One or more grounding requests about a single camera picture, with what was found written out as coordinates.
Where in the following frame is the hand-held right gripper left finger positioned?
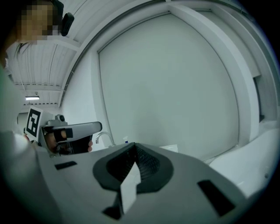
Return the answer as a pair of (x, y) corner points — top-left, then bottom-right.
(36, 142), (137, 224)

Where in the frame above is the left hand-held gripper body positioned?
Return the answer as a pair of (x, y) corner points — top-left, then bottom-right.
(24, 106), (94, 157)

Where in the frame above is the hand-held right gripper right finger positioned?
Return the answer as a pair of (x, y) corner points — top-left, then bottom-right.
(126, 142), (252, 224)

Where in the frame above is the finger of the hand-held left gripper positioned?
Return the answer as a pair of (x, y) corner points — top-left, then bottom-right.
(67, 121), (103, 141)

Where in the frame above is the person's left hand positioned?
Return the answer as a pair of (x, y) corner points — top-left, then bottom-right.
(45, 130), (94, 154)

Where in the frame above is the chrome faucet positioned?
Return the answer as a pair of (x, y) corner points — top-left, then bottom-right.
(95, 132), (116, 147)

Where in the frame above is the white bathtub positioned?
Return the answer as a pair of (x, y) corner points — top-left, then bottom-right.
(207, 126), (280, 197)

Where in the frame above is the person's face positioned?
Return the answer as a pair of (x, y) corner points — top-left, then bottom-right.
(13, 0), (64, 44)

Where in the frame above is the white built-in shelf unit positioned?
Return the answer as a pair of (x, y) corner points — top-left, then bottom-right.
(229, 8), (280, 123)

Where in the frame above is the black head camera mount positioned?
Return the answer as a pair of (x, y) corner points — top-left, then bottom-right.
(50, 0), (75, 37)

